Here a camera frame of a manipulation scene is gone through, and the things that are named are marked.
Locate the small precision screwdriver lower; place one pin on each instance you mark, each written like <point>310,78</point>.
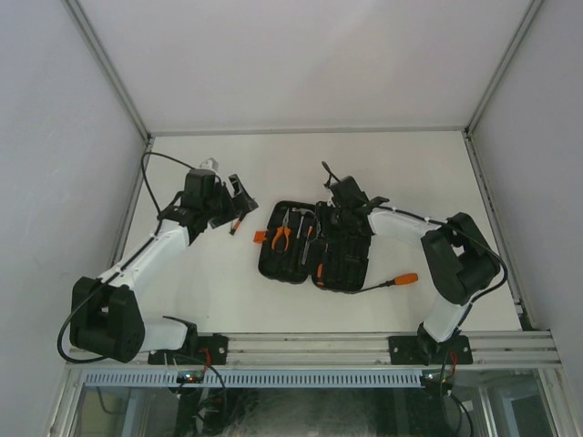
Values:
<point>234,226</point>

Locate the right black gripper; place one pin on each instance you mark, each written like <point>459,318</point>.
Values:
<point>322,224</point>

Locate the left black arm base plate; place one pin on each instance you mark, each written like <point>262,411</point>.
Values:
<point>205,349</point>

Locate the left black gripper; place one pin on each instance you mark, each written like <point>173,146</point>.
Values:
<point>242,199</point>

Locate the orange handle needle-nose pliers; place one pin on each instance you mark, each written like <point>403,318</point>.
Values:
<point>281,239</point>

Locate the orange handle screwdriver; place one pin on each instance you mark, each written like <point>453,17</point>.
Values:
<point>401,280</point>

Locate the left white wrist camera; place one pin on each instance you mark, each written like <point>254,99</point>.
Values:
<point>210,164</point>

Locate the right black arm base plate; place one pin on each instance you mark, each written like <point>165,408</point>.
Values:
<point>428,349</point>

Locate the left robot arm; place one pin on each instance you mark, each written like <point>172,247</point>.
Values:
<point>105,316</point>

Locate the blue slotted cable duct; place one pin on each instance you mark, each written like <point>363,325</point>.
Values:
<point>239,379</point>

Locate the black handle claw hammer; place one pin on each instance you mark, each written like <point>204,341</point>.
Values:
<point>304,212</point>

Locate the aluminium front rail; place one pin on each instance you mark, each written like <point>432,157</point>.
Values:
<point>475,350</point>

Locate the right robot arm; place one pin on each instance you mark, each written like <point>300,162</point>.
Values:
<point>462,265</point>

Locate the black plastic tool case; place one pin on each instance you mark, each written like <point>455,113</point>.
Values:
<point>348,261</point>

